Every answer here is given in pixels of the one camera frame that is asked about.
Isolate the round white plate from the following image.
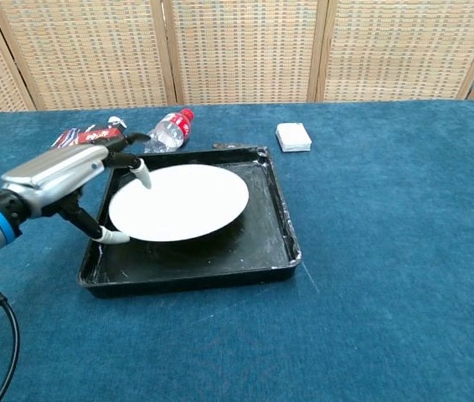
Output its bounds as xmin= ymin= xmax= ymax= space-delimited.
xmin=108 ymin=164 xmax=250 ymax=243

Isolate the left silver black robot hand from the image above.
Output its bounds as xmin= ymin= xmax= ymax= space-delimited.
xmin=0 ymin=132 xmax=153 ymax=245

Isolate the white rectangular box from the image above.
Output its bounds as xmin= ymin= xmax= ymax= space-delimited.
xmin=275 ymin=121 xmax=313 ymax=154

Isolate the clear cola bottle red cap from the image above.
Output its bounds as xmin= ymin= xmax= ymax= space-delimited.
xmin=143 ymin=108 xmax=196 ymax=154

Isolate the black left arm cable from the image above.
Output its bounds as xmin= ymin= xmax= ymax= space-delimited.
xmin=0 ymin=245 xmax=23 ymax=402

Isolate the black square tray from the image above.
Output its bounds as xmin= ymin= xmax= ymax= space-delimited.
xmin=77 ymin=146 xmax=303 ymax=300

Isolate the red black snack packet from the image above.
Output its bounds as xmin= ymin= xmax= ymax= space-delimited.
xmin=49 ymin=121 xmax=127 ymax=151

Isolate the blue carpet table cloth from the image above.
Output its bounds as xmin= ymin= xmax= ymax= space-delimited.
xmin=0 ymin=99 xmax=474 ymax=402

